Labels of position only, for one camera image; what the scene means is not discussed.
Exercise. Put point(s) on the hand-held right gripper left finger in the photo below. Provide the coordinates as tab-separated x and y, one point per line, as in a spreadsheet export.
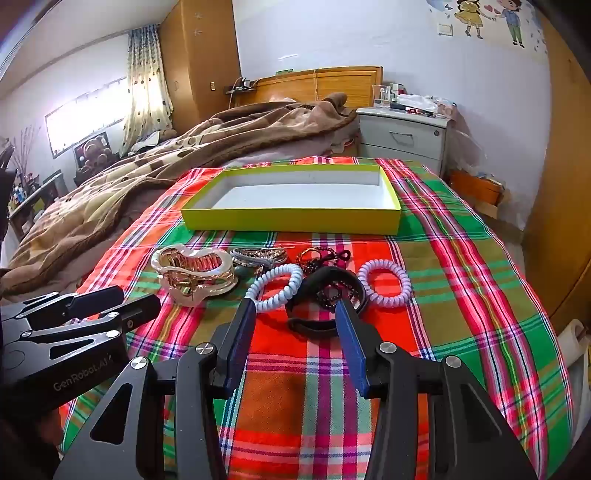
242	341

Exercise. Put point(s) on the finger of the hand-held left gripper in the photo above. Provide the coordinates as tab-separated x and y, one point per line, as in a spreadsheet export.
97	300
138	311

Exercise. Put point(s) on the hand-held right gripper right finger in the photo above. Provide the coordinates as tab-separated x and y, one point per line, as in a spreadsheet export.
351	346

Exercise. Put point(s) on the black smart band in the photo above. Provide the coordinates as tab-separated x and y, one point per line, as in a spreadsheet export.
314	325

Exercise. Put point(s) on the cream and gold claw clip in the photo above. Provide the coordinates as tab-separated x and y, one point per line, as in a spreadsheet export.
184	281

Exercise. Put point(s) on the yellow-green cardboard box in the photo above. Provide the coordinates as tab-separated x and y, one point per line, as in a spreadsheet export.
286	221

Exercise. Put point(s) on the colourful plaid cloth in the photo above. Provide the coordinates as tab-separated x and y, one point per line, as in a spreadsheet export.
438	277

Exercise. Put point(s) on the cluttered wooden shelf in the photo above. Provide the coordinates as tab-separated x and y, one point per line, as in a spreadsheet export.
32	203

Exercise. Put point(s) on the brown patterned blanket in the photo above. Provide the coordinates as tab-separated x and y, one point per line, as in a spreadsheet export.
138	184

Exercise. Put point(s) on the brown teddy bear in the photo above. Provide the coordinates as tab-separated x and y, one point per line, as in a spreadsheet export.
94	150

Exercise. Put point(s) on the dried branch decoration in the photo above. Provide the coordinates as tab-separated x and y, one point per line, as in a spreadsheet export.
25	147

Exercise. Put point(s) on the bright window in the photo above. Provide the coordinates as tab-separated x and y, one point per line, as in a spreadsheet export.
83	120

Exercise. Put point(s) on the floral mauve bed sheet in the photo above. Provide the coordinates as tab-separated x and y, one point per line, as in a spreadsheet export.
277	147

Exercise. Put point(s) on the orange cardboard box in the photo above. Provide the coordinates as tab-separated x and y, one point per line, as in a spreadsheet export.
475	187

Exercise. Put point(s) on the grey nightstand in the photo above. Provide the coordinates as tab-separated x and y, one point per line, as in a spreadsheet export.
397	138

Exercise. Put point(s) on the dotted curtain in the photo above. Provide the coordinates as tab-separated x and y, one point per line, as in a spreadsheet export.
145	92

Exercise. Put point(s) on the white paper roll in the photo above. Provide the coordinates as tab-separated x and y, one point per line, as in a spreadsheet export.
572	337

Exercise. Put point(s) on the clear plastic bag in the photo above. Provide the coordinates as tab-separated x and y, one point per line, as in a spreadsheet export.
466	147

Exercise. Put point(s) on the power strip with plugs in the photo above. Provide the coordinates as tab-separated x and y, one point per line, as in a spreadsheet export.
242	85

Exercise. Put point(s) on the clear glass cup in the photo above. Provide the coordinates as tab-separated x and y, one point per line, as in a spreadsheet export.
381	97

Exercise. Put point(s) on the white tissue packet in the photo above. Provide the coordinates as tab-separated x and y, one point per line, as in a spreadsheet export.
415	101

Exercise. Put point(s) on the floral pouch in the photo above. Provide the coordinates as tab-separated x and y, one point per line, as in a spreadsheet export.
445	110

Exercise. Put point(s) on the wooden wardrobe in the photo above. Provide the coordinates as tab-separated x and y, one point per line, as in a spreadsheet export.
203	60
568	184

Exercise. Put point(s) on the wooden headboard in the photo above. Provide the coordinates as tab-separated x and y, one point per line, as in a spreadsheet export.
300	85

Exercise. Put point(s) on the white wall switch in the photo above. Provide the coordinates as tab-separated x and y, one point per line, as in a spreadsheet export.
445	28

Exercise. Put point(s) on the cartoon children wall sticker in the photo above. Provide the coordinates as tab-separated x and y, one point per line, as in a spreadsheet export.
471	16

